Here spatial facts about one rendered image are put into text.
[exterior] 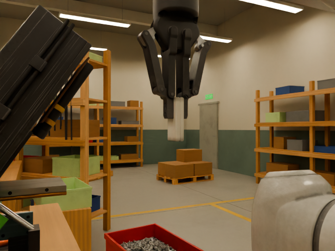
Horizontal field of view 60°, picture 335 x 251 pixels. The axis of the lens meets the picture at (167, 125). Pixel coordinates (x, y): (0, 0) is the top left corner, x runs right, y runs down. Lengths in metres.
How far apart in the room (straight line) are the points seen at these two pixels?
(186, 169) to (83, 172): 3.87
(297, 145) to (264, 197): 5.77
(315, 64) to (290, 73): 0.65
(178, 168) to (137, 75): 4.79
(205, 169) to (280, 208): 6.73
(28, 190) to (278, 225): 0.66
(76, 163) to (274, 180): 3.10
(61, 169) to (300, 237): 3.34
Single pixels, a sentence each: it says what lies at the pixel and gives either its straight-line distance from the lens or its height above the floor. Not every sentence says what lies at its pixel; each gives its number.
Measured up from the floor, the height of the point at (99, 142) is 0.84.
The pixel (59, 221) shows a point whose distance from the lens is 1.39.
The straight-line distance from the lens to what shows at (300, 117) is 6.35.
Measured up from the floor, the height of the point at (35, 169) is 0.78.
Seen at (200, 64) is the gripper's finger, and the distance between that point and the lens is 0.49.
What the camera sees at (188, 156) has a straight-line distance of 7.43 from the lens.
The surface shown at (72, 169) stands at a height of 0.82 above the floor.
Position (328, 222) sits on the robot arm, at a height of 1.15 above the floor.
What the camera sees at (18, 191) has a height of 1.12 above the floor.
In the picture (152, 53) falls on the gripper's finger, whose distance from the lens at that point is 0.46.
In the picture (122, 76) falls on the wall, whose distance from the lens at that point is 10.40.
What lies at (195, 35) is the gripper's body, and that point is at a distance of 0.50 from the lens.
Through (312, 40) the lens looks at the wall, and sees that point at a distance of 7.12.
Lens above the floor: 1.30
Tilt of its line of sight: 1 degrees up
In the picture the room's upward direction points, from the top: straight up
